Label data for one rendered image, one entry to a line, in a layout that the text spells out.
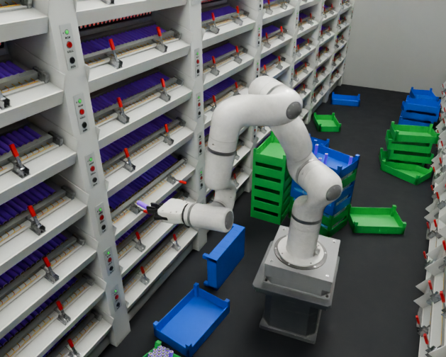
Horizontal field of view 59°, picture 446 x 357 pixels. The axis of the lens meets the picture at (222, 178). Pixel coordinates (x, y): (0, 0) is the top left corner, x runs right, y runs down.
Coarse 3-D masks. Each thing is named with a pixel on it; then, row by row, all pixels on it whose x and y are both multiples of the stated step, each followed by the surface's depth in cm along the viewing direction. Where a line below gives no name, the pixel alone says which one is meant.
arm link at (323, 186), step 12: (312, 168) 141; (324, 168) 140; (300, 180) 144; (312, 180) 139; (324, 180) 136; (336, 180) 136; (312, 192) 139; (324, 192) 136; (336, 192) 137; (300, 204) 148; (312, 204) 141; (324, 204) 141; (300, 216) 150; (312, 216) 149
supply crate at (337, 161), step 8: (312, 152) 241; (320, 152) 240; (328, 152) 236; (336, 152) 232; (328, 160) 233; (336, 160) 233; (344, 160) 230; (352, 160) 226; (336, 168) 224; (344, 168) 214; (352, 168) 221
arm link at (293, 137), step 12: (252, 84) 124; (264, 84) 120; (276, 84) 117; (300, 120) 128; (276, 132) 129; (288, 132) 127; (300, 132) 127; (288, 144) 130; (300, 144) 129; (312, 144) 135; (288, 156) 136; (300, 156) 133; (312, 156) 146; (288, 168) 147; (300, 168) 145
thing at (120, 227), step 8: (176, 152) 198; (184, 152) 195; (192, 160) 195; (184, 168) 194; (192, 168) 196; (176, 176) 187; (184, 176) 189; (160, 184) 180; (168, 184) 182; (176, 184) 183; (160, 192) 176; (168, 192) 179; (144, 200) 169; (152, 200) 171; (160, 200) 176; (112, 208) 160; (120, 216) 158; (128, 216) 160; (136, 216) 161; (144, 216) 168; (112, 224) 148; (120, 224) 156; (128, 224) 157; (120, 232) 154
